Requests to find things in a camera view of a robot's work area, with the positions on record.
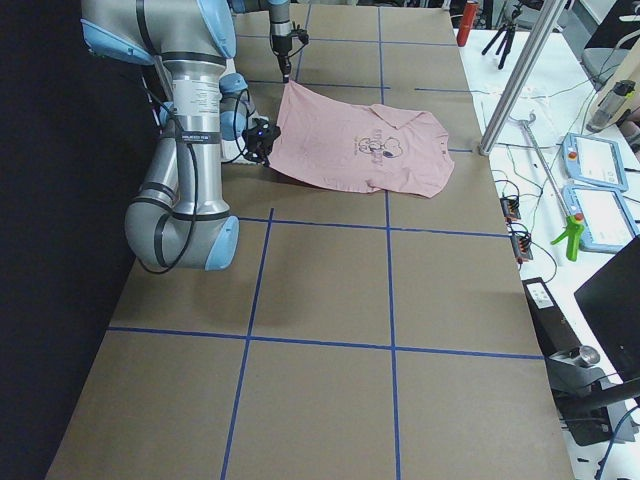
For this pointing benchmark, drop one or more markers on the clear water bottle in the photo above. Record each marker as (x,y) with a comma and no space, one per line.
(610,104)

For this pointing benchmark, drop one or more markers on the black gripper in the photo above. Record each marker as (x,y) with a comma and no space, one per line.
(281,44)
(255,148)

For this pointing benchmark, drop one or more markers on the pink Snoopy t-shirt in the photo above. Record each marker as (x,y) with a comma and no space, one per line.
(359,148)

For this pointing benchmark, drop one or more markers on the far blue teach pendant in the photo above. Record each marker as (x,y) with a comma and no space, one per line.
(594,161)

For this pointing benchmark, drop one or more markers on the black clamp with metal knob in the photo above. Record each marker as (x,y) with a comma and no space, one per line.
(589,403)

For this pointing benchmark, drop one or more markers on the red cylinder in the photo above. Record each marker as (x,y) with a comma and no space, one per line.
(467,22)

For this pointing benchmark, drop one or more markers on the near orange circuit board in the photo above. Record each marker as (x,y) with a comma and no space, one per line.
(521,241)

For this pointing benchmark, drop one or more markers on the metal reacher grabber tool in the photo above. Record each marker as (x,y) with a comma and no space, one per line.
(574,221)

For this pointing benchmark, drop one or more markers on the near blue teach pendant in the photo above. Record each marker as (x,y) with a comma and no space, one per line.
(609,224)

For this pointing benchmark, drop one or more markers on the orange circuit board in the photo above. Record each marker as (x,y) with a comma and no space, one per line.
(510,207)
(521,241)

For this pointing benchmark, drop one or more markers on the black tripod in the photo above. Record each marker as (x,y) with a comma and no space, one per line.
(505,34)

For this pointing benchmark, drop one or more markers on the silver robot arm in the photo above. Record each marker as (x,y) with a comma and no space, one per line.
(281,28)
(178,218)

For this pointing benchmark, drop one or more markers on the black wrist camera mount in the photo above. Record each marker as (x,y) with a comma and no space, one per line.
(301,34)
(260,132)

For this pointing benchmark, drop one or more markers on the far orange circuit board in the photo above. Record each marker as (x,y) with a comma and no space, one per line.
(510,207)

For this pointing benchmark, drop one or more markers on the black monitor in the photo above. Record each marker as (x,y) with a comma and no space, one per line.
(609,302)

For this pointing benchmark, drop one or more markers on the aluminium frame post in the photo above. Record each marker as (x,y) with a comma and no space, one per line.
(537,38)

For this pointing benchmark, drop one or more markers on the blue teach pendant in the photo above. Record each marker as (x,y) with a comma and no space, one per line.
(609,224)
(594,161)

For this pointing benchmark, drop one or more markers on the black power supply box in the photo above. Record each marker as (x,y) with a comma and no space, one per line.
(553,331)

